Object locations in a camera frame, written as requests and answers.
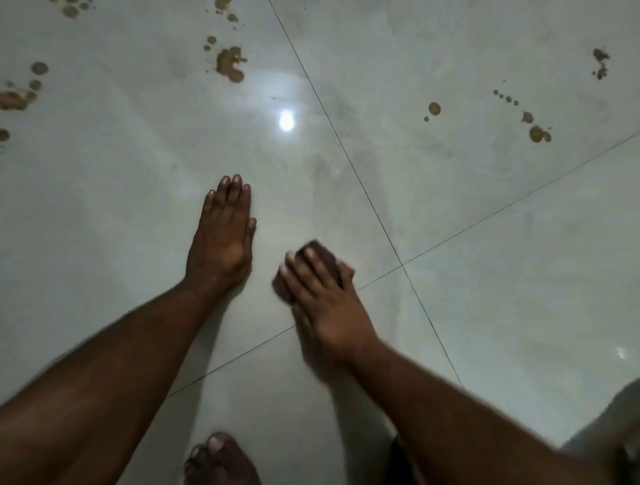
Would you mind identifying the person's left hand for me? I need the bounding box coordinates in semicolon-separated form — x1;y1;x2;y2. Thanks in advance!
183;173;259;296

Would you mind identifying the person's right hand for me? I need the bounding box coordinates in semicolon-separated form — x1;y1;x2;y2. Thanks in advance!
277;247;381;368

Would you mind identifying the dark brown scrubbing sponge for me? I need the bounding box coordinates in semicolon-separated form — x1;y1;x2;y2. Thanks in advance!
272;239;346;306

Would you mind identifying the person's left forearm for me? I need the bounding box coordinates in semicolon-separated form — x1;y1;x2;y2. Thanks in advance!
0;277;239;485

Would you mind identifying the person's right forearm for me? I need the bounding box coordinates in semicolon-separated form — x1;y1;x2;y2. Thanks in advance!
349;337;609;485

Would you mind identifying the person's left foot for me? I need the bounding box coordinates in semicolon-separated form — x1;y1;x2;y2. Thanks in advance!
183;432;261;485

